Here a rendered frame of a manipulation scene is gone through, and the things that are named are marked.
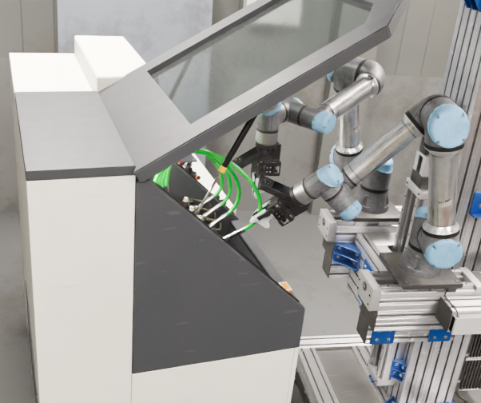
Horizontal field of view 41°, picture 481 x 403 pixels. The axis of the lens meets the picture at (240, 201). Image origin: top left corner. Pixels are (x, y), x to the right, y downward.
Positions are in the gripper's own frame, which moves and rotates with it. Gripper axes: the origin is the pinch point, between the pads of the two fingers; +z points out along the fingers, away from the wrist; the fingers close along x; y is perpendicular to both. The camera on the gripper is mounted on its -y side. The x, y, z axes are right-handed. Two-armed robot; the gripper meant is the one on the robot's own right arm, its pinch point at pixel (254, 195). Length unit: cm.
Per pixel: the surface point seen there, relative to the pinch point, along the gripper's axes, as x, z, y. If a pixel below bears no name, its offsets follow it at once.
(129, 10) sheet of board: 218, -26, -3
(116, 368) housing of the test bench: -34, 39, -55
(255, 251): 5.9, 26.9, 5.3
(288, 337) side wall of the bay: -34, 37, 3
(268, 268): -6.7, 26.9, 5.6
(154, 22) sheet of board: 214, -20, 12
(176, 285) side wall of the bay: -34, 12, -37
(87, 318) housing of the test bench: -34, 19, -63
